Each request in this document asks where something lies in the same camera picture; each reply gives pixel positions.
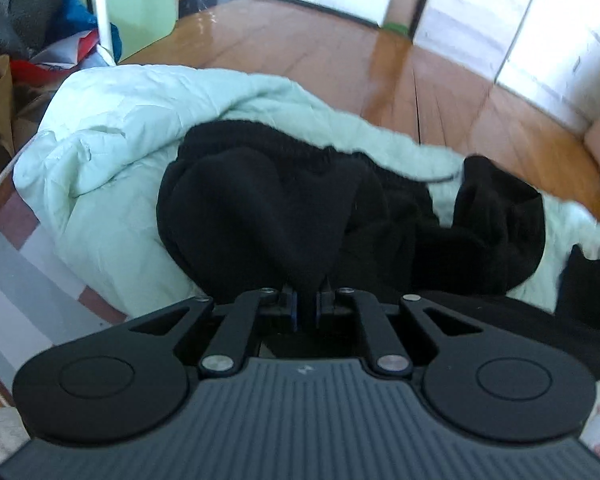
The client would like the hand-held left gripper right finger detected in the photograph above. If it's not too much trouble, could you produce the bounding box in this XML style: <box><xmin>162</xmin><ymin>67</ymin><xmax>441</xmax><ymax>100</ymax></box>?
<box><xmin>315</xmin><ymin>284</ymin><xmax>485</xmax><ymax>378</ymax></box>

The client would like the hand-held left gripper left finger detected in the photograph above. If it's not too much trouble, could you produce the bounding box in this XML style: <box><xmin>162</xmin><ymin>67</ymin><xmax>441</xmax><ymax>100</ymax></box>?
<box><xmin>127</xmin><ymin>284</ymin><xmax>301</xmax><ymax>378</ymax></box>

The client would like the black garment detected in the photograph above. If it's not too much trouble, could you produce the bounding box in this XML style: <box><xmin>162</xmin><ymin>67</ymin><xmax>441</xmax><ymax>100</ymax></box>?
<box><xmin>156</xmin><ymin>119</ymin><xmax>548</xmax><ymax>306</ymax></box>

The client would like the light green blanket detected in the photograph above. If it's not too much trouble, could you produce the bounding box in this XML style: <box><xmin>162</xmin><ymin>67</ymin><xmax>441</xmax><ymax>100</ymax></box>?
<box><xmin>12</xmin><ymin>63</ymin><xmax>600</xmax><ymax>313</ymax></box>

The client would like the checked bed sheet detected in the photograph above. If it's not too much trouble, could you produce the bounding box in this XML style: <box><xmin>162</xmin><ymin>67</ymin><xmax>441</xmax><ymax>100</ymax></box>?
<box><xmin>0</xmin><ymin>187</ymin><xmax>600</xmax><ymax>461</ymax></box>

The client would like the cardboard box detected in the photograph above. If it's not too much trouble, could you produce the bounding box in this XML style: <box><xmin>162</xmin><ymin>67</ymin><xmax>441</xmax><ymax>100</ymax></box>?
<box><xmin>380</xmin><ymin>0</ymin><xmax>426</xmax><ymax>36</ymax></box>

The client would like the white wardrobe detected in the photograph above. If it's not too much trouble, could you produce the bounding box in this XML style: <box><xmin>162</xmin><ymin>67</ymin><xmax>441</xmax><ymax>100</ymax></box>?
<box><xmin>215</xmin><ymin>0</ymin><xmax>600</xmax><ymax>131</ymax></box>

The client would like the red white bag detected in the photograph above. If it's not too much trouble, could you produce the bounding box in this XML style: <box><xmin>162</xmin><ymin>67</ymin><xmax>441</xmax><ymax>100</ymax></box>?
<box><xmin>10</xmin><ymin>30</ymin><xmax>116</xmax><ymax>81</ymax></box>

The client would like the light green panel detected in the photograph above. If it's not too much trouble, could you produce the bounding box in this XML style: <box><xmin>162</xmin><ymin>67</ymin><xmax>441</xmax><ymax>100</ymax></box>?
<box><xmin>102</xmin><ymin>0</ymin><xmax>181</xmax><ymax>61</ymax></box>

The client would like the white pole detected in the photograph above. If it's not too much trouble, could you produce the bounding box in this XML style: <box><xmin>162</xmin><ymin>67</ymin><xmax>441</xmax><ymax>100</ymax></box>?
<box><xmin>92</xmin><ymin>0</ymin><xmax>123</xmax><ymax>63</ymax></box>

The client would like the blue plastic bag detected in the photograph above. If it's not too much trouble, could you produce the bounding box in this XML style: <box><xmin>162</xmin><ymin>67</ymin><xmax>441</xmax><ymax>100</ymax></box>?
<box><xmin>50</xmin><ymin>0</ymin><xmax>98</xmax><ymax>46</ymax></box>

